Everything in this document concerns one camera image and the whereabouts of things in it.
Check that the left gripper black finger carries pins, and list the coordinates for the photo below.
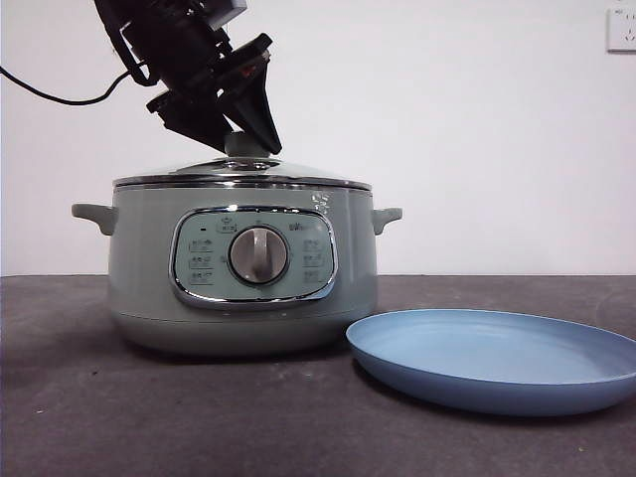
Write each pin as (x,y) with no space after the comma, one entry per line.
(253,109)
(191,121)

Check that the glass lid with green knob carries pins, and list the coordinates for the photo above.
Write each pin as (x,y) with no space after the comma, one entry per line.
(243,147)

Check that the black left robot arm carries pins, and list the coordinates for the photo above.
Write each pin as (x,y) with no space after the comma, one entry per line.
(164,40)

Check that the pale green electric steamer pot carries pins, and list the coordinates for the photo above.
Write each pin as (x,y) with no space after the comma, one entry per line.
(144,278)

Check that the blue round plate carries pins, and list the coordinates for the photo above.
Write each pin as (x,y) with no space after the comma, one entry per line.
(477,358)

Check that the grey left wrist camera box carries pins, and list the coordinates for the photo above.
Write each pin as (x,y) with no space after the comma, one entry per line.
(231,12)

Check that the white wall socket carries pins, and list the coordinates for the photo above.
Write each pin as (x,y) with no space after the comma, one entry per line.
(623,30)

